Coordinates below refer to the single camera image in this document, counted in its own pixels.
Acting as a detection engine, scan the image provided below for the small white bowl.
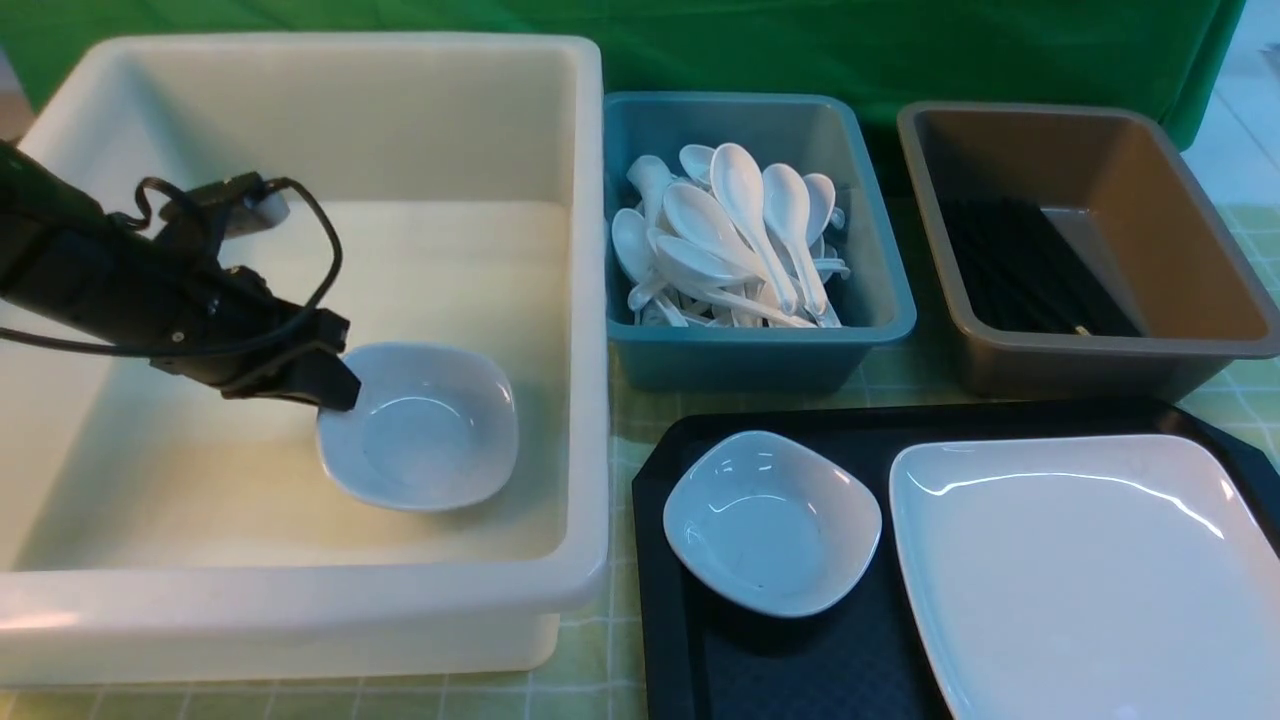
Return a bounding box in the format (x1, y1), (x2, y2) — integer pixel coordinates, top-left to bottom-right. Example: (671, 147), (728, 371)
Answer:
(662, 430), (884, 619)
(316, 342), (520, 512)

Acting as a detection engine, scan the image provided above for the green backdrop cloth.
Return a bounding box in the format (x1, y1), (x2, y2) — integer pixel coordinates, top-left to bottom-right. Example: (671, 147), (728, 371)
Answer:
(1, 1), (1244, 149)

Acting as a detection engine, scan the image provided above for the white soup spoon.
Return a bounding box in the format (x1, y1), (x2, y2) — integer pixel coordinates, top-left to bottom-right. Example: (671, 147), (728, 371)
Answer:
(646, 228), (817, 328)
(709, 143), (799, 315)
(662, 182), (765, 279)
(762, 163), (829, 324)
(611, 208), (689, 327)

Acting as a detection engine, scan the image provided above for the brown plastic bin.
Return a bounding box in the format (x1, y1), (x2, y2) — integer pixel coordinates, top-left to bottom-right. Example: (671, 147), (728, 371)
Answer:
(897, 101), (1277, 401)

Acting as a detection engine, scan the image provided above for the black serving tray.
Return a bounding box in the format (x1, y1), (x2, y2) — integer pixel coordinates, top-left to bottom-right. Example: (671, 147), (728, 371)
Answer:
(632, 398), (1279, 719)

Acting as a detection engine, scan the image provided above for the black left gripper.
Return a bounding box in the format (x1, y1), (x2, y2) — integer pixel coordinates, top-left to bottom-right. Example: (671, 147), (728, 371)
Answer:
(150, 268), (362, 413)

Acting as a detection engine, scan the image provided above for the green checkered tablecloth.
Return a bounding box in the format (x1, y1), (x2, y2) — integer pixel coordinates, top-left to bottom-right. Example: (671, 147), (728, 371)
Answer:
(0, 200), (1280, 720)

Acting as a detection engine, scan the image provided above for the black chopsticks bundle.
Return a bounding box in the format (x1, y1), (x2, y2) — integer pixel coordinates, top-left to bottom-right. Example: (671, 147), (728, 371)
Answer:
(940, 197), (1144, 337)

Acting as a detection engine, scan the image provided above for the teal plastic bin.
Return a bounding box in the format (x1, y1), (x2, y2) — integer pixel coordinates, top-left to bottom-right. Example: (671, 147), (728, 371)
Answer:
(603, 91), (916, 395)

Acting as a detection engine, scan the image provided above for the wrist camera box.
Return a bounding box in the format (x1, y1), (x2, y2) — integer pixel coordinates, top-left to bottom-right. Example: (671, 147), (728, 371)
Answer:
(186, 172), (291, 238)

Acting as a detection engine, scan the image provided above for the large white plastic tub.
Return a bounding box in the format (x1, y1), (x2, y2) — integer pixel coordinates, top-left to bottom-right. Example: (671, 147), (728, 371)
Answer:
(0, 32), (611, 688)

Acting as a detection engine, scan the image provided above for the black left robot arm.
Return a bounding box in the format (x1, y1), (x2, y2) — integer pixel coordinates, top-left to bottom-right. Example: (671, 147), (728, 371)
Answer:
(1, 142), (361, 411)

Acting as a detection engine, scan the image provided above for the large white square plate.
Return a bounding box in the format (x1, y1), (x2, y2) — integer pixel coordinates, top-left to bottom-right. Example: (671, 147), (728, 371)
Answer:
(890, 434), (1279, 719)

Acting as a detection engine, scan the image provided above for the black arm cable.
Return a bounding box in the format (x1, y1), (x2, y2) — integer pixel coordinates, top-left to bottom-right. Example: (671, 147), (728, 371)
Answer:
(0, 176), (346, 359)

